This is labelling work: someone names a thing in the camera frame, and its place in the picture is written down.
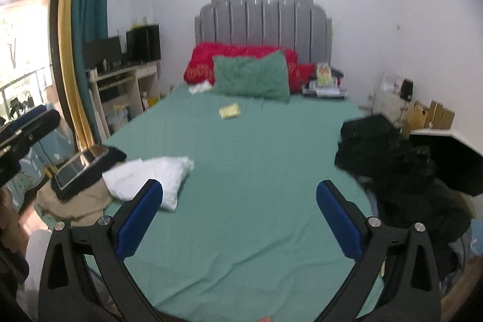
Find green bed sheet mattress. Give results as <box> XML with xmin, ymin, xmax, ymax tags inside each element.
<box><xmin>108</xmin><ymin>86</ymin><xmax>371</xmax><ymax>321</ymax></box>

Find yellow packet on bed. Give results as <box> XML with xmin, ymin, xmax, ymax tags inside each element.
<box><xmin>219</xmin><ymin>103</ymin><xmax>242</xmax><ymax>120</ymax></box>

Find books and items stack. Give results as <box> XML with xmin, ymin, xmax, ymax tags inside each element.
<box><xmin>301</xmin><ymin>63</ymin><xmax>347</xmax><ymax>100</ymax></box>

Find white bedside box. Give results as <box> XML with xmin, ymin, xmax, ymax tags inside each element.
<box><xmin>372</xmin><ymin>74</ymin><xmax>414</xmax><ymax>124</ymax></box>

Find black garment under tablet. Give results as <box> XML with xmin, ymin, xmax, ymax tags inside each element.
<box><xmin>51</xmin><ymin>145</ymin><xmax>127</xmax><ymax>201</ymax></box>

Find teal and gold curtain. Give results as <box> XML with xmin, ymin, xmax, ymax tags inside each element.
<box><xmin>57</xmin><ymin>0</ymin><xmax>108</xmax><ymax>150</ymax></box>

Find white hooded garment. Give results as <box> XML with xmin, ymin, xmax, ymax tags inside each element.
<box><xmin>102</xmin><ymin>156</ymin><xmax>195</xmax><ymax>212</ymax></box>

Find black speaker box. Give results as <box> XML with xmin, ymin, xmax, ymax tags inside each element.
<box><xmin>126</xmin><ymin>24</ymin><xmax>161</xmax><ymax>63</ymax></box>

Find cardboard boxes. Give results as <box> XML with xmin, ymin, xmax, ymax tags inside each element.
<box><xmin>401</xmin><ymin>100</ymin><xmax>455</xmax><ymax>136</ymax></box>

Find grey padded headboard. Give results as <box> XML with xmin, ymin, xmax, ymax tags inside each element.
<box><xmin>195</xmin><ymin>0</ymin><xmax>332</xmax><ymax>64</ymax></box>

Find red pillow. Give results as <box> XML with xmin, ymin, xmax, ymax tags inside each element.
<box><xmin>183</xmin><ymin>43</ymin><xmax>315</xmax><ymax>94</ymax></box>

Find white printed packet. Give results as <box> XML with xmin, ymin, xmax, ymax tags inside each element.
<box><xmin>188</xmin><ymin>80</ymin><xmax>213</xmax><ymax>95</ymax></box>

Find green pillow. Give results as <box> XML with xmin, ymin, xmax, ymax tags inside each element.
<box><xmin>213</xmin><ymin>51</ymin><xmax>291</xmax><ymax>102</ymax></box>

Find beige wooden desk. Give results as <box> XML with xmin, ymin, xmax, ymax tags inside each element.
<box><xmin>88</xmin><ymin>60</ymin><xmax>162</xmax><ymax>141</ymax></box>

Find tablet with silver frame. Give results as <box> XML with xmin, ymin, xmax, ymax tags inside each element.
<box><xmin>54</xmin><ymin>145</ymin><xmax>108</xmax><ymax>190</ymax></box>

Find beige khaki garment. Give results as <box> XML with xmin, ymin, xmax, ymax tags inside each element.
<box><xmin>36</xmin><ymin>179</ymin><xmax>113</xmax><ymax>227</ymax></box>

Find black clothes pile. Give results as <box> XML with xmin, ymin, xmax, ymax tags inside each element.
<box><xmin>333</xmin><ymin>113</ymin><xmax>472</xmax><ymax>270</ymax></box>

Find black monitor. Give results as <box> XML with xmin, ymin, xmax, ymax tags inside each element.
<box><xmin>83</xmin><ymin>36</ymin><xmax>122</xmax><ymax>71</ymax></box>

